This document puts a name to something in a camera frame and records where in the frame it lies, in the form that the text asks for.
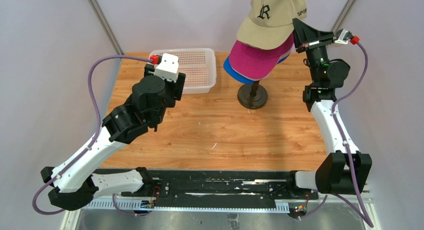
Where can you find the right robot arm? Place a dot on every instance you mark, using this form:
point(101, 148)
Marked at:
point(345, 169)

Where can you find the aluminium frame rail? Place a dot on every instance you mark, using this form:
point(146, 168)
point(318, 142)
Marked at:
point(143, 207)

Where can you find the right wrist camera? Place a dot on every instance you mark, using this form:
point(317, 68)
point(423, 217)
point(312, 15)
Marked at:
point(343, 37)

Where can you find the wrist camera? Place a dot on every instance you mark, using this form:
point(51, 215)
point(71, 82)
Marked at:
point(167, 66)
point(343, 37)

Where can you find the magenta baseball cap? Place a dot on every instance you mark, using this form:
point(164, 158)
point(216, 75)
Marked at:
point(255, 59)

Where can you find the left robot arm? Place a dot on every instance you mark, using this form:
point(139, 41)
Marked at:
point(75, 183)

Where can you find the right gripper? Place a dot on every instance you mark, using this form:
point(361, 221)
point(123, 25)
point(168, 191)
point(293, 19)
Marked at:
point(306, 38)

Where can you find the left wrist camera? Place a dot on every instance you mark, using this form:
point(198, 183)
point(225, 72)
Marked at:
point(167, 66)

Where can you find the khaki baseball cap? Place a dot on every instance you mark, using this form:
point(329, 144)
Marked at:
point(270, 22)

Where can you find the white plastic basket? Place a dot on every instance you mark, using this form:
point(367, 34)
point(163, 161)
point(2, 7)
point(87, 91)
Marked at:
point(199, 65)

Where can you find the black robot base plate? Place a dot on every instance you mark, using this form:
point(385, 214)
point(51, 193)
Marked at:
point(220, 190)

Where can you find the dark wooden mannequin stand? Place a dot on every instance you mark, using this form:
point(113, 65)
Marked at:
point(252, 96)

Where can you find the blue baseball cap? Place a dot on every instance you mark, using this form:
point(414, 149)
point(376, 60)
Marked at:
point(240, 78)

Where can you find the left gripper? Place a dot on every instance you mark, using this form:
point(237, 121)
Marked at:
point(176, 87)

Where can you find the light pink baseball cap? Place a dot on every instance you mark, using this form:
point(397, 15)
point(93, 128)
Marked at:
point(258, 77)

